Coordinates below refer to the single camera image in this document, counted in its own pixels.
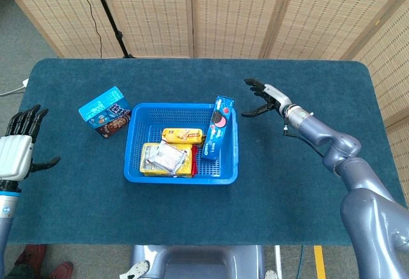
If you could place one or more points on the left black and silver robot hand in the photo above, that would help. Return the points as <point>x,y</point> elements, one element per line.
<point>16,154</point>

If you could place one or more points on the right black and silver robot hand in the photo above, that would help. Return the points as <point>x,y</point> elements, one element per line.
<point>278,97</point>

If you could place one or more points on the long blue Oreo box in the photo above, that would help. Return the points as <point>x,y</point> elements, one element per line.
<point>217,129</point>

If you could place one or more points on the blue chocolate chip cookie box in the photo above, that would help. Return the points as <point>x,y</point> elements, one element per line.
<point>102,113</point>

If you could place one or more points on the yellow cracker packet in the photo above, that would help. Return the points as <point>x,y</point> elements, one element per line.
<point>179,135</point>

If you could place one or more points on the white foil snack packet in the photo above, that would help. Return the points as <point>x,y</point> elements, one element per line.
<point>166,159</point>

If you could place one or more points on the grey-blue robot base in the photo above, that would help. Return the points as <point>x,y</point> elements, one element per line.
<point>198,263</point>

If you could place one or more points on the blue plastic mesh basket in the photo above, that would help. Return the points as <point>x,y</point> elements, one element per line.
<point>134,151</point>

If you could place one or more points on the red shoe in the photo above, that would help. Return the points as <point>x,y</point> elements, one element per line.
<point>62,271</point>
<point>32,255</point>

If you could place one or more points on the yellow and red noodle pack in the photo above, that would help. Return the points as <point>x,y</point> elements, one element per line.
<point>188,165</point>

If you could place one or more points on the teal carpet table cover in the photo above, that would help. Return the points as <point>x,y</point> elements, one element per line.
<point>204,212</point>

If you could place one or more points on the black tripod stand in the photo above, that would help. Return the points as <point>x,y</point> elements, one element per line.
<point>108,17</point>

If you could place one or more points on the yellow floor tape strip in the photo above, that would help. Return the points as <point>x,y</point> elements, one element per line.
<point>320,263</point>

